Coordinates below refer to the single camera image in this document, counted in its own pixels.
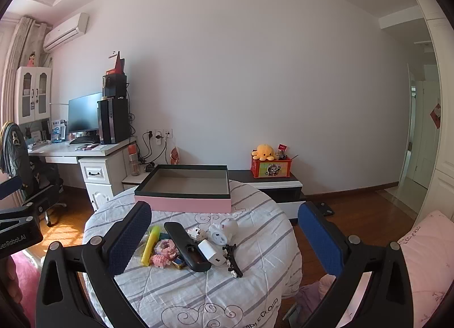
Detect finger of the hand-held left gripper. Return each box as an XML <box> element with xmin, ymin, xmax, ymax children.
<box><xmin>0</xmin><ymin>202</ymin><xmax>40</xmax><ymax>233</ymax></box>
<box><xmin>0</xmin><ymin>176</ymin><xmax>22</xmax><ymax>199</ymax></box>

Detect red triangular package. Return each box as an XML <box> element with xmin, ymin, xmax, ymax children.
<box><xmin>106</xmin><ymin>51</ymin><xmax>125</xmax><ymax>75</ymax></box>

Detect red printed box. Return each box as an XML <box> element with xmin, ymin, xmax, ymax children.
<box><xmin>250</xmin><ymin>156</ymin><xmax>292</xmax><ymax>180</ymax></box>

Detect pink block toy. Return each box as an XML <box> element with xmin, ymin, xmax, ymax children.
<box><xmin>156</xmin><ymin>239</ymin><xmax>177</xmax><ymax>257</ymax></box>
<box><xmin>150</xmin><ymin>254</ymin><xmax>173</xmax><ymax>269</ymax></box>

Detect long black remote control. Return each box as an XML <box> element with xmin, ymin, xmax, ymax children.
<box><xmin>164</xmin><ymin>222</ymin><xmax>212</xmax><ymax>272</ymax></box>

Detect orange capped water bottle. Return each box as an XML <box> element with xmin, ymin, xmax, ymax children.
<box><xmin>128</xmin><ymin>144</ymin><xmax>139</xmax><ymax>176</ymax></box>

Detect black and white cabinet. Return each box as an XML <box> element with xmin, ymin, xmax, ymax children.
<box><xmin>122</xmin><ymin>169</ymin><xmax>306</xmax><ymax>224</ymax></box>

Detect white charger cube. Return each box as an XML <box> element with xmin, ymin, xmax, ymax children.
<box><xmin>197</xmin><ymin>239</ymin><xmax>226</xmax><ymax>267</ymax></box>

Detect black box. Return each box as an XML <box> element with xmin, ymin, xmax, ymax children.
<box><xmin>103</xmin><ymin>73</ymin><xmax>127</xmax><ymax>98</ymax></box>

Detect white air conditioner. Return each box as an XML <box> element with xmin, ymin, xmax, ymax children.
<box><xmin>43</xmin><ymin>12</ymin><xmax>89</xmax><ymax>53</ymax></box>

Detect pink storage box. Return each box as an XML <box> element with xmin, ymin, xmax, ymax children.
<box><xmin>134</xmin><ymin>164</ymin><xmax>232</xmax><ymax>214</ymax></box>

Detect black hair clip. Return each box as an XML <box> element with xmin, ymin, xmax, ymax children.
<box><xmin>222</xmin><ymin>244</ymin><xmax>244</xmax><ymax>278</ymax></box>

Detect yellow highlighter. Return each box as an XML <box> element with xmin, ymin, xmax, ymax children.
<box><xmin>141</xmin><ymin>226</ymin><xmax>161</xmax><ymax>266</ymax></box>

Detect black computer monitor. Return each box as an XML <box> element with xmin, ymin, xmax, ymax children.
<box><xmin>68</xmin><ymin>92</ymin><xmax>103</xmax><ymax>139</ymax></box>

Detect black cables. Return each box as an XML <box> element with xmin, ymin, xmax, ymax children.
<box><xmin>136</xmin><ymin>131</ymin><xmax>167</xmax><ymax>166</ymax></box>

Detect dark flat device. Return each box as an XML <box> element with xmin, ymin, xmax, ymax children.
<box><xmin>284</xmin><ymin>305</ymin><xmax>302</xmax><ymax>328</ymax></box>

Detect white door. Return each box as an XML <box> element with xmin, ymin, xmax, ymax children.
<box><xmin>408</xmin><ymin>73</ymin><xmax>440</xmax><ymax>190</ymax></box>

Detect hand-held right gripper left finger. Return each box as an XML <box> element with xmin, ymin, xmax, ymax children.
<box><xmin>35</xmin><ymin>200</ymin><xmax>153</xmax><ymax>328</ymax></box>

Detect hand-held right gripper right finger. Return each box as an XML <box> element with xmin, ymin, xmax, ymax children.
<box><xmin>297</xmin><ymin>201</ymin><xmax>415</xmax><ymax>328</ymax></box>

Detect pink rug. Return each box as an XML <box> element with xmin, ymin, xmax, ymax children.
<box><xmin>10</xmin><ymin>253</ymin><xmax>47</xmax><ymax>314</ymax></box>

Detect beige curtain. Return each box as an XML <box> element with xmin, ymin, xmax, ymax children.
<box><xmin>0</xmin><ymin>16</ymin><xmax>47</xmax><ymax>130</ymax></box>

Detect white wall outlet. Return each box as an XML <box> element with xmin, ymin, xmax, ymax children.
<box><xmin>153</xmin><ymin>128</ymin><xmax>173</xmax><ymax>145</ymax></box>

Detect black computer tower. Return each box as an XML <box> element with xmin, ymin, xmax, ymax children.
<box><xmin>97</xmin><ymin>98</ymin><xmax>130</xmax><ymax>144</ymax></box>

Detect white block toy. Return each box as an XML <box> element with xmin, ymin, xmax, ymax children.
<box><xmin>187</xmin><ymin>227</ymin><xmax>207</xmax><ymax>242</ymax></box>

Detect yellow octopus plush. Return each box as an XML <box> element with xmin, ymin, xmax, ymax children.
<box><xmin>252</xmin><ymin>144</ymin><xmax>274</xmax><ymax>162</ymax></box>

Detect purple floral cloth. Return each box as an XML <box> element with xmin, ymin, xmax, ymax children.
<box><xmin>294</xmin><ymin>275</ymin><xmax>336</xmax><ymax>314</ymax></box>

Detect black office chair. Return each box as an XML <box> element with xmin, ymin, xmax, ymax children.
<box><xmin>0</xmin><ymin>122</ymin><xmax>68</xmax><ymax>226</ymax></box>

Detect black bathroom scale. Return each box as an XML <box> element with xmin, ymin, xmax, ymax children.
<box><xmin>314</xmin><ymin>201</ymin><xmax>335</xmax><ymax>217</ymax></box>

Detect white hutch cabinet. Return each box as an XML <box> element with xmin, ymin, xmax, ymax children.
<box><xmin>15</xmin><ymin>66</ymin><xmax>53</xmax><ymax>125</ymax></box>

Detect white desk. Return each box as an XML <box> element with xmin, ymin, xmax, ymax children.
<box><xmin>28</xmin><ymin>137</ymin><xmax>137</xmax><ymax>211</ymax></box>

